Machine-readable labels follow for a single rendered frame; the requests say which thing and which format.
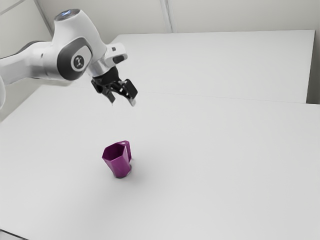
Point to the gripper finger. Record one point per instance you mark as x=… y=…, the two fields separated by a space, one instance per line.
x=132 y=101
x=111 y=97

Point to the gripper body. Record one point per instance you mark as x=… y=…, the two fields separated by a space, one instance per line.
x=110 y=80

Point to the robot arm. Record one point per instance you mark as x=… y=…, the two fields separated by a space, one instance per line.
x=67 y=50

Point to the purple faceted mug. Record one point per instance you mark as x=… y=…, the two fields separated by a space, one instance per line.
x=117 y=160

